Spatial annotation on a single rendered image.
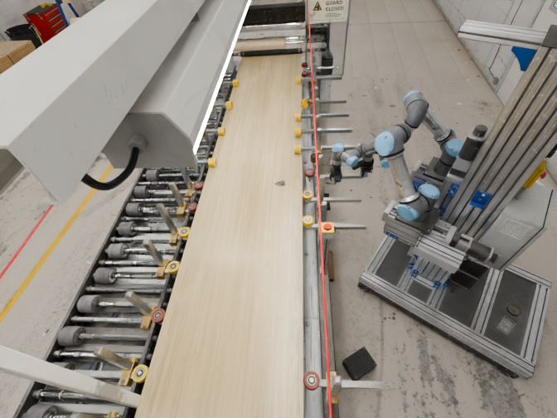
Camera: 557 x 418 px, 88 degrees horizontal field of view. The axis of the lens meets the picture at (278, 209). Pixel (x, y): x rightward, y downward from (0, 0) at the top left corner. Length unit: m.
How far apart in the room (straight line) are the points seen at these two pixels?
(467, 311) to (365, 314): 0.76
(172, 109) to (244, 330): 1.50
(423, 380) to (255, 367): 1.45
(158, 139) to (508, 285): 2.94
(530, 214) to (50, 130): 2.06
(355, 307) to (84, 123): 2.64
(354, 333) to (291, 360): 1.10
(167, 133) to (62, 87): 0.14
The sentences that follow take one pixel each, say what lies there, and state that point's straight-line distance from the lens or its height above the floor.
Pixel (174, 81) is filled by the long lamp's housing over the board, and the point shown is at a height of 2.38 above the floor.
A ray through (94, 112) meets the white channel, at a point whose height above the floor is 2.44.
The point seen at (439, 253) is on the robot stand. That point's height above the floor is 0.96.
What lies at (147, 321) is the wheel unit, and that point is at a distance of 2.05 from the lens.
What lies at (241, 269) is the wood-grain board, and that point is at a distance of 1.91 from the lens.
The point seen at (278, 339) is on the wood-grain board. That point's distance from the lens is 1.72.
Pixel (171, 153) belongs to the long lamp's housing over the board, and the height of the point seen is 2.32.
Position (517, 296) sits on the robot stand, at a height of 0.21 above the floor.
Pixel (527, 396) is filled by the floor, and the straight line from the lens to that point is 3.02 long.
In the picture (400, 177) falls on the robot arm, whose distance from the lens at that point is 1.75.
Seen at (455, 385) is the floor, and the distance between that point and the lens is 2.81.
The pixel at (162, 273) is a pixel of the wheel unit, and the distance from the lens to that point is 2.12.
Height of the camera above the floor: 2.55
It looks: 50 degrees down
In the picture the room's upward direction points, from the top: 6 degrees counter-clockwise
